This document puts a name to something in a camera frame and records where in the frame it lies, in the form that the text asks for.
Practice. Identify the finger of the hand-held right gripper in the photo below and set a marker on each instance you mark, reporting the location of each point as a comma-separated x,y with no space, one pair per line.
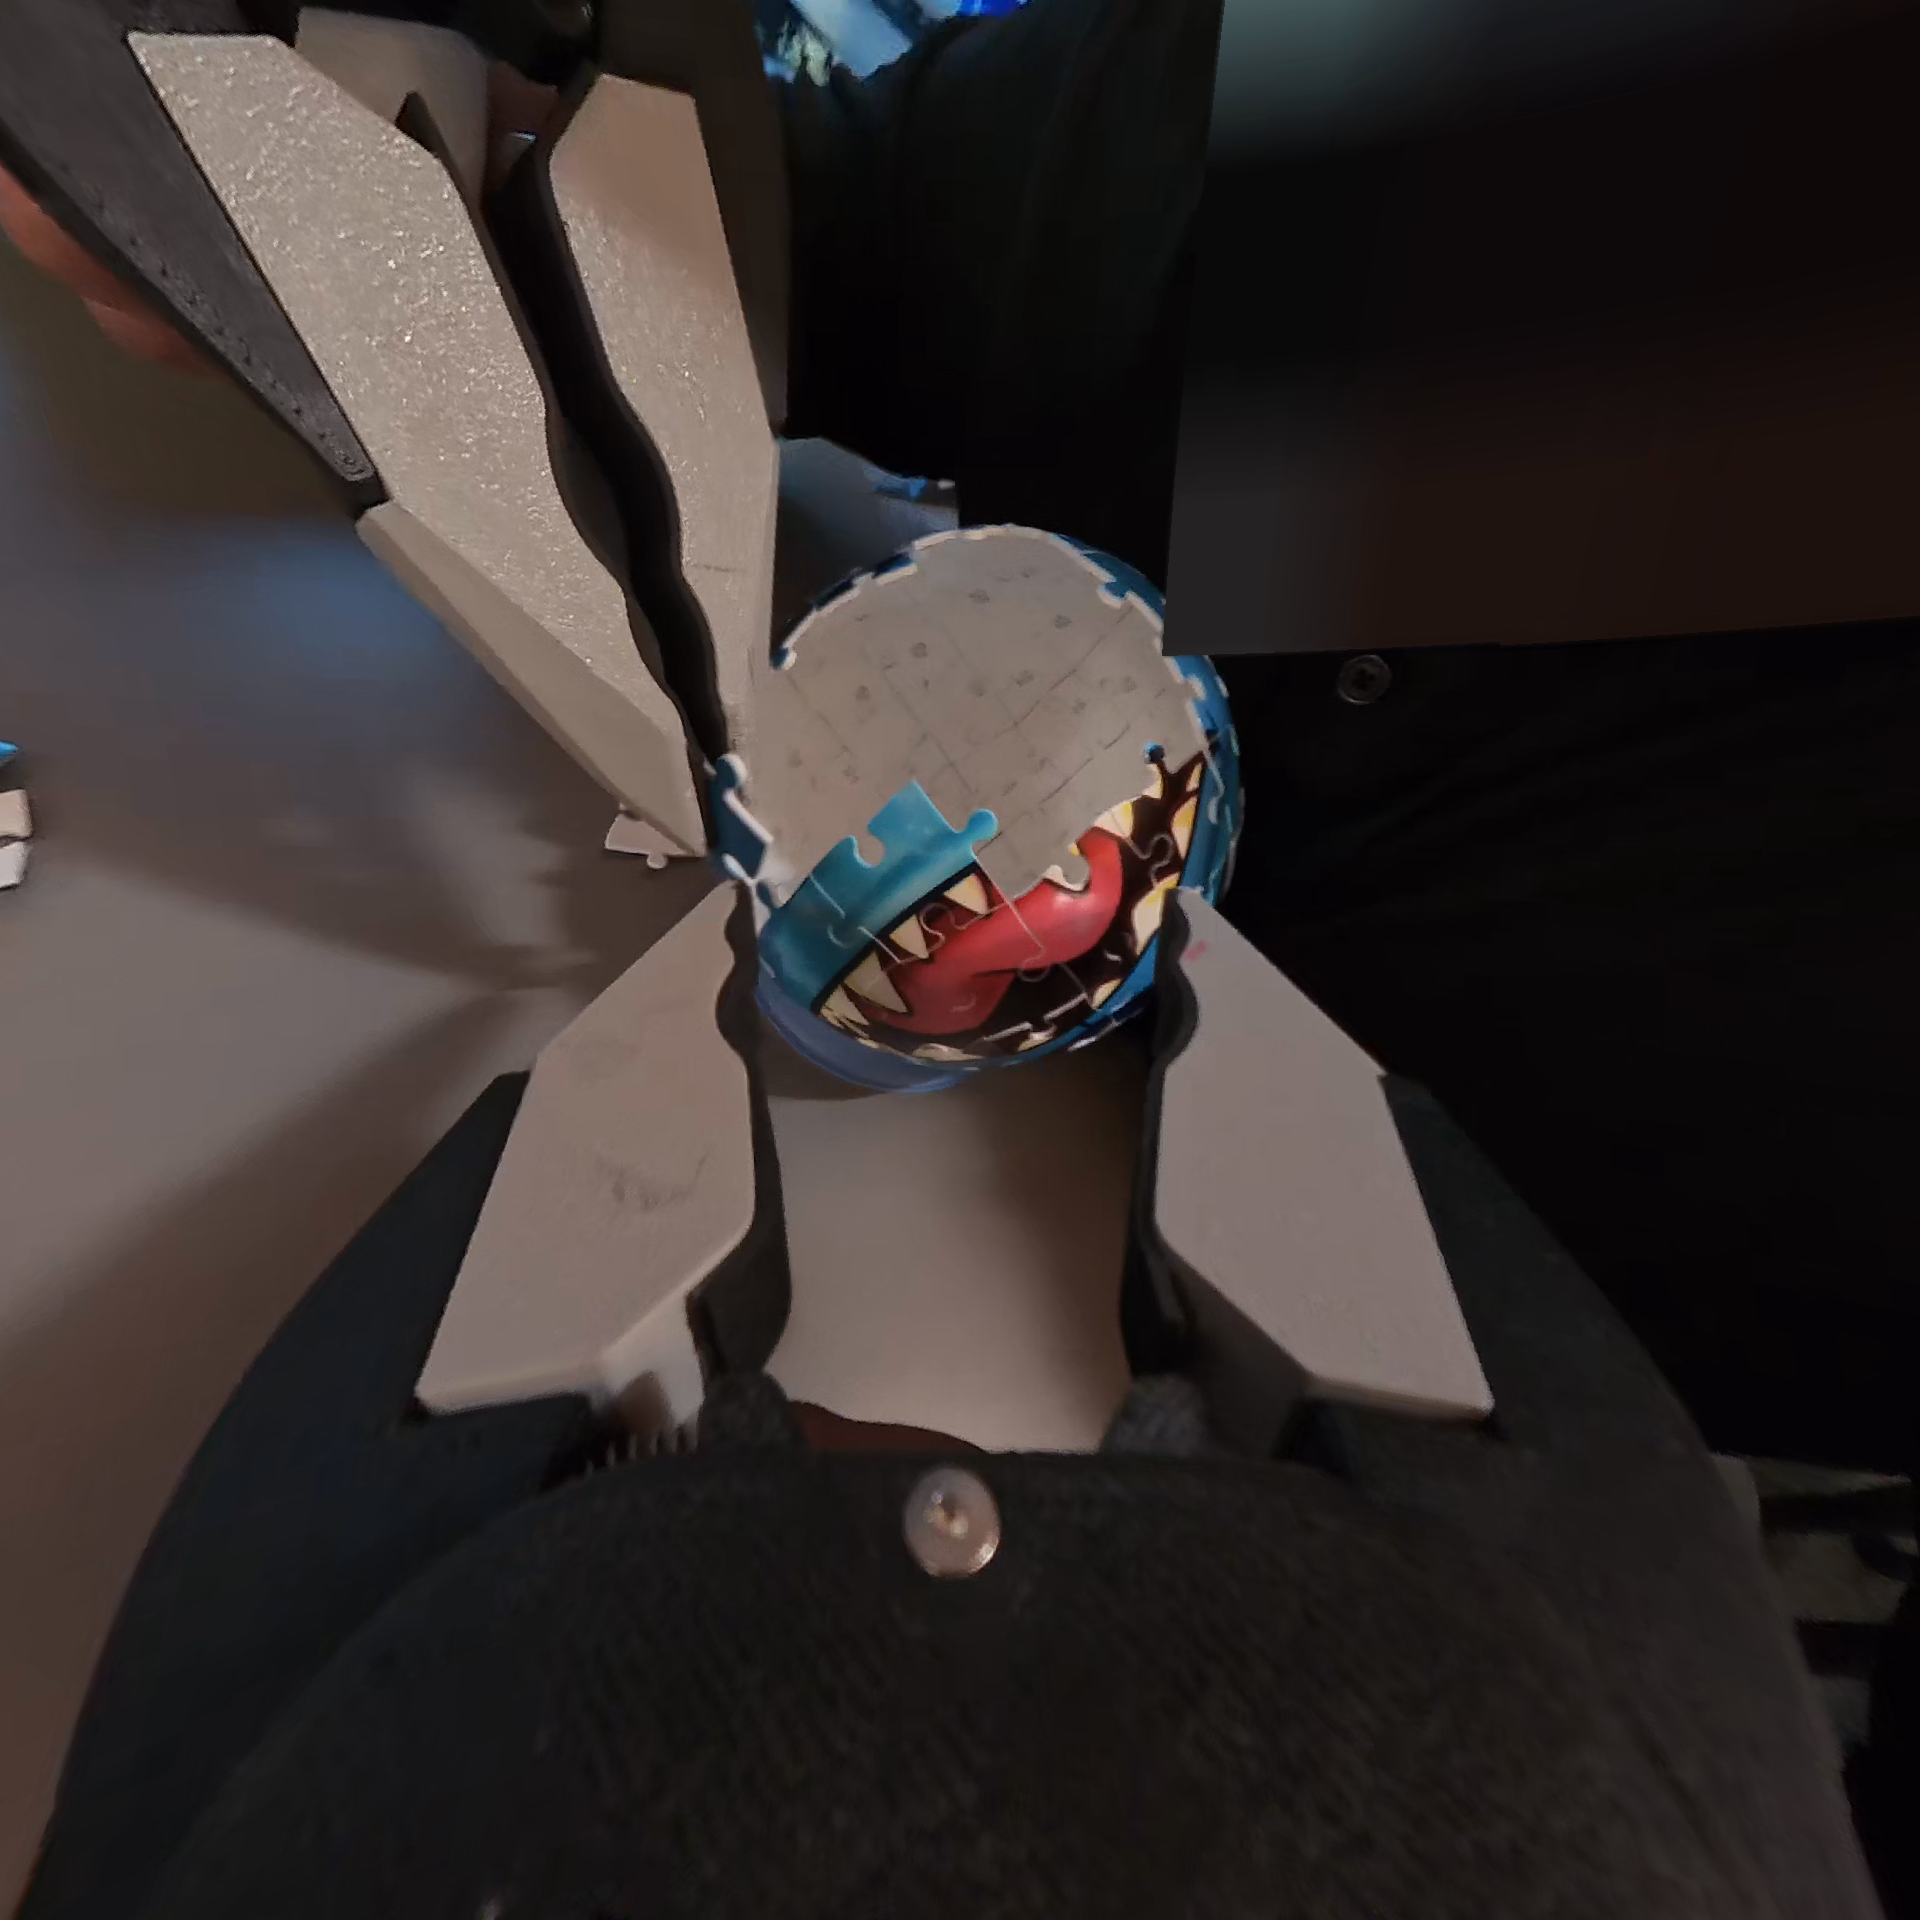
675,301
406,332

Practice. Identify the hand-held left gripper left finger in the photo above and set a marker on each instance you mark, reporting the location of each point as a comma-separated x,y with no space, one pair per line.
598,1199

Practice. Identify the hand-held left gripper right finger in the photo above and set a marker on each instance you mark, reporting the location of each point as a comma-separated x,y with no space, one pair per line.
1305,1199

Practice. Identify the white puzzle piece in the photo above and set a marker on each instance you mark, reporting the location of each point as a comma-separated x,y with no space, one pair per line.
14,839
638,839

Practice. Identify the blue faced puzzle piece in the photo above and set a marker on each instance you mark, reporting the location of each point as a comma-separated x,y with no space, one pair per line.
734,823

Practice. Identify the blue puzzle ball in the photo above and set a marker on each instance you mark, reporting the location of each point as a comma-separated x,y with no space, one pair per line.
975,704

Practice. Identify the person's right hand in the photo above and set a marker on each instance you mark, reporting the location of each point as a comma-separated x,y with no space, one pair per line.
92,286

